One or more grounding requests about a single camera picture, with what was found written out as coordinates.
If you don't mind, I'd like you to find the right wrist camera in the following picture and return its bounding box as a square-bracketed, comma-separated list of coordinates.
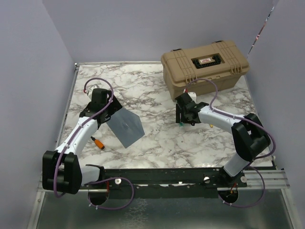
[183, 89, 197, 103]

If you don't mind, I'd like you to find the orange handled screwdriver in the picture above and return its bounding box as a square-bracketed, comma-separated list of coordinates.
[91, 136, 105, 150]

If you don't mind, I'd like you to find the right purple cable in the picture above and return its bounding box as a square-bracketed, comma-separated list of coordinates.
[184, 78, 277, 208]

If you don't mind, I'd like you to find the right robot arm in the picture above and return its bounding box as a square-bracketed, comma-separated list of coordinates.
[176, 93, 271, 187]

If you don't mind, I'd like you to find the aluminium table frame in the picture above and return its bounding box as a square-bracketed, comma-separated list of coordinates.
[28, 62, 302, 229]

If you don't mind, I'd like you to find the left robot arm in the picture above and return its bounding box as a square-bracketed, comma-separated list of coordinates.
[42, 88, 122, 194]

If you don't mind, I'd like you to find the grey blue envelope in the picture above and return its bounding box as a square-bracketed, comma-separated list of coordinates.
[106, 108, 145, 148]

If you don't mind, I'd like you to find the tan plastic toolbox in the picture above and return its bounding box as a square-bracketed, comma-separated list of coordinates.
[161, 41, 250, 99]

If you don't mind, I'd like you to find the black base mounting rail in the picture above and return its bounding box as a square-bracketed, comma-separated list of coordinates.
[81, 166, 248, 199]

